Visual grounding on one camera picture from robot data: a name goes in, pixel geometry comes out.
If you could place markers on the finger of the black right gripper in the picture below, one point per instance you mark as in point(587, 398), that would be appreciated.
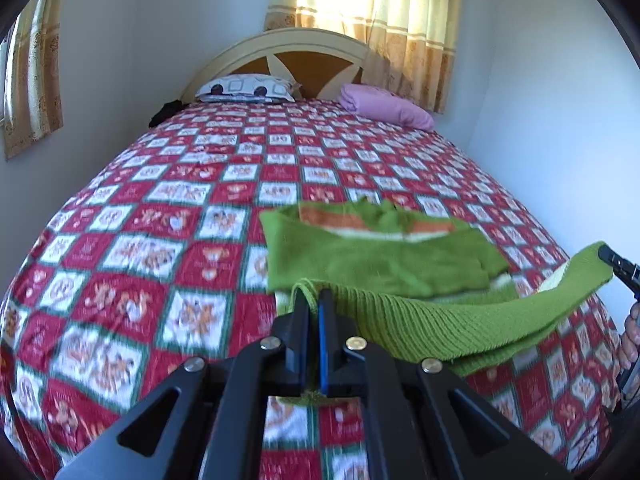
point(626, 271)

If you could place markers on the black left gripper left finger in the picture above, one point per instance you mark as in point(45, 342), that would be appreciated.
point(205, 420)

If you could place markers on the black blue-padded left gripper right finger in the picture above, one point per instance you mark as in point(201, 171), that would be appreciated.
point(420, 420)

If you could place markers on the green orange striped knit sweater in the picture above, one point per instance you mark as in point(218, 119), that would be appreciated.
point(420, 286)

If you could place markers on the person's right hand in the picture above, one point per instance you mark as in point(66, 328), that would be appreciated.
point(628, 352)

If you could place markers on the red patchwork teddy bedspread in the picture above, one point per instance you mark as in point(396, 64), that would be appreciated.
point(161, 256)

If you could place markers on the folded pink blanket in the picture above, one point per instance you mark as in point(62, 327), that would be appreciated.
point(378, 104)

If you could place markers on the black object beside bed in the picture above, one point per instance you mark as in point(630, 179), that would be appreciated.
point(168, 110)

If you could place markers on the yellow orange window curtain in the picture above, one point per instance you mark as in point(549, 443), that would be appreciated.
point(412, 43)

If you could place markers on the white patterned pillow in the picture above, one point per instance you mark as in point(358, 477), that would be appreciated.
point(248, 88)

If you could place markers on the cream wooden headboard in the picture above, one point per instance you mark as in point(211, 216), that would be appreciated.
point(319, 60)

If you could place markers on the yellow orange side curtain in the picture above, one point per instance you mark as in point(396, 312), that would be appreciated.
point(32, 104)

